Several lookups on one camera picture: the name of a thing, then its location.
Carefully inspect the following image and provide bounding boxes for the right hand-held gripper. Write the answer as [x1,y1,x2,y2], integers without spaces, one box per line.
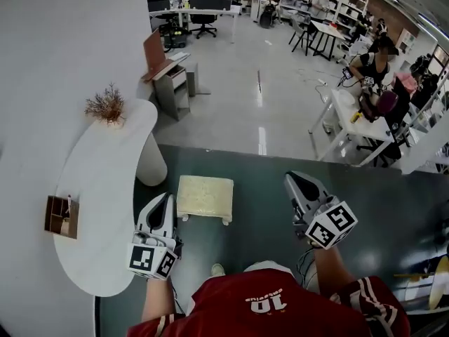
[283,170,359,251]

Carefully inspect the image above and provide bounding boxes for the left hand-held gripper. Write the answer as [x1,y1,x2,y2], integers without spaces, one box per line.
[126,192,184,281]

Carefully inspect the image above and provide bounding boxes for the person's left forearm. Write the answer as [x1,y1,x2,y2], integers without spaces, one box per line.
[140,275,177,324]

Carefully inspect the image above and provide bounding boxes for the person's right forearm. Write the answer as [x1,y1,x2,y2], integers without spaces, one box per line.
[309,245,356,298]

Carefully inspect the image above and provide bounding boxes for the white dressing table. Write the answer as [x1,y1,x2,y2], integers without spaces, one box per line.
[53,98,168,298]

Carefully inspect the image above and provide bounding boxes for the dark green floor mat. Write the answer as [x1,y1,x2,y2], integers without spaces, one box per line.
[99,143,449,337]

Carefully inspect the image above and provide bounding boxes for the person's white shorts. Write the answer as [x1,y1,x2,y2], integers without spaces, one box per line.
[243,260,294,274]

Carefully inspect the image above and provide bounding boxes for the white work table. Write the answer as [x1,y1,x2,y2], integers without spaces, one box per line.
[308,88,405,167]

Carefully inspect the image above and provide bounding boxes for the wooden organizer box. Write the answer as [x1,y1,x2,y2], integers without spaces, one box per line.
[43,194,81,240]

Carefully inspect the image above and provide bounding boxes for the person's red shirt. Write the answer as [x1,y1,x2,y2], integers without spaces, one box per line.
[126,268,412,337]

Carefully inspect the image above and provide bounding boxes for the dried brown plant decoration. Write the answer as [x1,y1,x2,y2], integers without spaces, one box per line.
[83,81,128,128]

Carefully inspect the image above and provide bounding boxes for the grey cabinet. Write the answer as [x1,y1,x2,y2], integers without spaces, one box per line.
[152,64,192,122]

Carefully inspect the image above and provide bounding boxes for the gold round stand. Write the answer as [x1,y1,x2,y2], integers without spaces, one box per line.
[392,253,449,311]

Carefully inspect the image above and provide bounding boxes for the brown wooden board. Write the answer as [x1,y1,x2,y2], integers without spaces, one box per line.
[141,29,184,84]

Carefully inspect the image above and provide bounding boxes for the black-legged white-top table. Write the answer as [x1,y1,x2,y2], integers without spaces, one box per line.
[307,20,347,62]

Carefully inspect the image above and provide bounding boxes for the grey chair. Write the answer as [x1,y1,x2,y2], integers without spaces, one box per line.
[288,16,311,54]

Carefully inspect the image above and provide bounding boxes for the black office chair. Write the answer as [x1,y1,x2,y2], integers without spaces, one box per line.
[189,11,219,40]

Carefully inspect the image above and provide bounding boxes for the long white desk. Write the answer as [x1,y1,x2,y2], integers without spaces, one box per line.
[148,7,242,45]

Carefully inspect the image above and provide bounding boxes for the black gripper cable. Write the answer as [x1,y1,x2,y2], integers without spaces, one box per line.
[295,248,317,289]

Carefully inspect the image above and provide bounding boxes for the small grey pedestal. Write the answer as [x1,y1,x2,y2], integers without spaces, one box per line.
[182,61,212,98]

